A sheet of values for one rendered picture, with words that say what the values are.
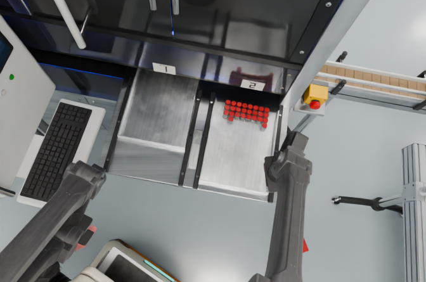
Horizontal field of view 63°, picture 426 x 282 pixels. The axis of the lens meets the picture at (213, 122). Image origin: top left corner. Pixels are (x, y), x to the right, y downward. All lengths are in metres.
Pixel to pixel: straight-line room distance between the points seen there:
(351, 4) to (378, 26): 2.16
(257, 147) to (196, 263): 1.01
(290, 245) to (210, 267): 1.55
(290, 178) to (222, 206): 1.46
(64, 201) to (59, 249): 0.17
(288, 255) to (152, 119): 0.91
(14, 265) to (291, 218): 0.49
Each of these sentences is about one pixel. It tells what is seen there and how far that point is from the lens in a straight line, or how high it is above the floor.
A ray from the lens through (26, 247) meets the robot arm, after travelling 0.73.
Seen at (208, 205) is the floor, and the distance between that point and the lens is 2.21.
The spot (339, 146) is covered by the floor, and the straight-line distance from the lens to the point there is 2.50.
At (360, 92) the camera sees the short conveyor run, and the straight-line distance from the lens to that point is 1.57.
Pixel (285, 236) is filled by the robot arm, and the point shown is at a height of 1.54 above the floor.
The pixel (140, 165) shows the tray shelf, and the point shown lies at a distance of 1.36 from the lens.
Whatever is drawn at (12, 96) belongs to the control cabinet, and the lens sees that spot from 1.39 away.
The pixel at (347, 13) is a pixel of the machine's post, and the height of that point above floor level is 1.48.
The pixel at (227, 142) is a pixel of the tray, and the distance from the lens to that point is 1.38.
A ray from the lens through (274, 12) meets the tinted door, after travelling 1.00.
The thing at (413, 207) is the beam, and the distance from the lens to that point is 2.00.
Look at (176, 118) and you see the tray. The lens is 1.40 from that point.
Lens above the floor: 2.19
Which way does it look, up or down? 69 degrees down
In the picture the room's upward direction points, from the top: 11 degrees clockwise
